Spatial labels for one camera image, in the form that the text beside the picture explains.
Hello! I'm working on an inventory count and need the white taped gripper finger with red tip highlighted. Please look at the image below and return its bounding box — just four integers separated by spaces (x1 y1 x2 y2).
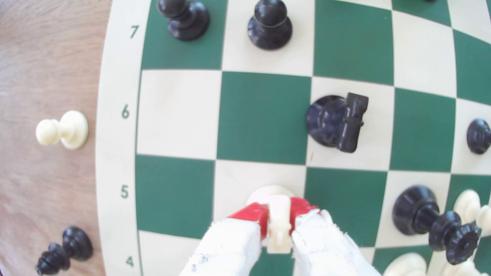
289 197 381 276
180 202 269 276

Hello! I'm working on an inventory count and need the white knight chess piece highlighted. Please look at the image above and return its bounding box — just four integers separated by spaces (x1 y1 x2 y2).
247 185 296 255

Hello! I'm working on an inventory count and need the white queen chess piece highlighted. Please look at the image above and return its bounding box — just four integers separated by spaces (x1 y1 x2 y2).
383 252 428 276

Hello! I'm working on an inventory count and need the black queen chess piece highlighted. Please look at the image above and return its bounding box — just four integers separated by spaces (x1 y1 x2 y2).
392 185 481 265

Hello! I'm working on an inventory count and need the black knight chess piece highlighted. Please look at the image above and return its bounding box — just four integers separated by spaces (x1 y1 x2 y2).
306 92 369 153

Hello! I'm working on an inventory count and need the green and cream chess mat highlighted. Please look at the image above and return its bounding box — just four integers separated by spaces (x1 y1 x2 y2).
95 0 491 276

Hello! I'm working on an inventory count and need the white pawn chess piece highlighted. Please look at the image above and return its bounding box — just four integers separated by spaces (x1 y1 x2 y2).
36 110 89 150
453 189 491 237

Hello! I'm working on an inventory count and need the black pawn chess piece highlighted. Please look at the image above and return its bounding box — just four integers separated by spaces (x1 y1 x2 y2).
157 0 211 41
466 118 491 155
247 0 293 51

